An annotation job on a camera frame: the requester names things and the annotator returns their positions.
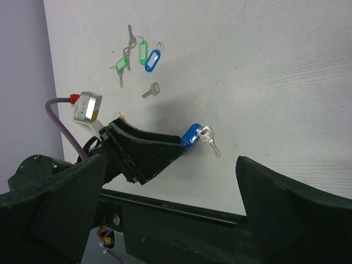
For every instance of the yellow key tag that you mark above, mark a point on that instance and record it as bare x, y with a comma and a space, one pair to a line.
119, 115

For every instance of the grey key by green tag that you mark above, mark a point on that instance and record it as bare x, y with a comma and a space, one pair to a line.
126, 53

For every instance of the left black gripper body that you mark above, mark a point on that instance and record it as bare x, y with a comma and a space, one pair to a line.
120, 151

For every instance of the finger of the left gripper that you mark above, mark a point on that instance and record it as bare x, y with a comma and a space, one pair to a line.
145, 135
155, 156

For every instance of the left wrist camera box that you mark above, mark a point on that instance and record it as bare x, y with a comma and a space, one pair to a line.
87, 107

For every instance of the blue clear key tag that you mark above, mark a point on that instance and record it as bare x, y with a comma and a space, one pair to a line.
153, 58

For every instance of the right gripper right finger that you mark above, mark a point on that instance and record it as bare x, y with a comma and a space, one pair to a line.
292, 222

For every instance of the solid blue key tag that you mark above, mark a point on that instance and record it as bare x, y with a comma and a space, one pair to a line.
191, 135

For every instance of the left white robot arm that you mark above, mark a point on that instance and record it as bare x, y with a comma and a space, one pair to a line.
37, 167

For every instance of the silver key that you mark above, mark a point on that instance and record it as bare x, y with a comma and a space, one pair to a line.
154, 90
206, 134

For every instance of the green key tag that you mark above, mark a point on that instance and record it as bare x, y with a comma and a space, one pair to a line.
120, 64
143, 49

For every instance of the green key tag right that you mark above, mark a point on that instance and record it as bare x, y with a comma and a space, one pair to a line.
143, 49

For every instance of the key under green tag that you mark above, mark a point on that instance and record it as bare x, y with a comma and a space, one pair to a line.
120, 74

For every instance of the loose silver key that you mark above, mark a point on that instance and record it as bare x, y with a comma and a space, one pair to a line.
154, 90

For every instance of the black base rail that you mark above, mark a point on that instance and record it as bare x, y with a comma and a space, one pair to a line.
159, 231

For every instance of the green key tag left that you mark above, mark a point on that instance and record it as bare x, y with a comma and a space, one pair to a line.
120, 64

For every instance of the grey key top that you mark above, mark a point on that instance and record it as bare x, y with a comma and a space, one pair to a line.
132, 38

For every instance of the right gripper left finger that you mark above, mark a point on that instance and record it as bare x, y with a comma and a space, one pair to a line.
49, 221

